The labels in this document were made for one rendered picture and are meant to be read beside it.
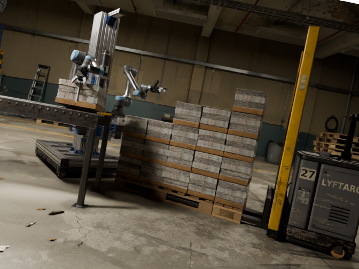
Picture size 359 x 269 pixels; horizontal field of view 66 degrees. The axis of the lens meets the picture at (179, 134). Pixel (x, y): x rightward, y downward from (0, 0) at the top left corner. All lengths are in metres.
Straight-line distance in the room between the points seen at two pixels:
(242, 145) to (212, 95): 7.15
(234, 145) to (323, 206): 0.91
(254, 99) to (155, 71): 7.33
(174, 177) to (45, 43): 8.71
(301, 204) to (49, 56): 9.56
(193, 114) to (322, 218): 1.49
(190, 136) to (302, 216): 1.26
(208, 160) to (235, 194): 0.42
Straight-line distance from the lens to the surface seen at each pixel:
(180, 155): 2.87
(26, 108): 2.63
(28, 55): 11.09
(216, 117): 2.79
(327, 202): 2.64
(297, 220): 2.66
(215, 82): 9.86
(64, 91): 2.80
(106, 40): 3.79
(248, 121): 2.73
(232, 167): 2.76
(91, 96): 2.70
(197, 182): 2.86
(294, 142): 2.53
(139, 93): 3.50
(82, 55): 3.28
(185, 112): 2.88
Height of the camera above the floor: 0.88
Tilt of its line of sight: 3 degrees down
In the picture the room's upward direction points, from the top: 10 degrees clockwise
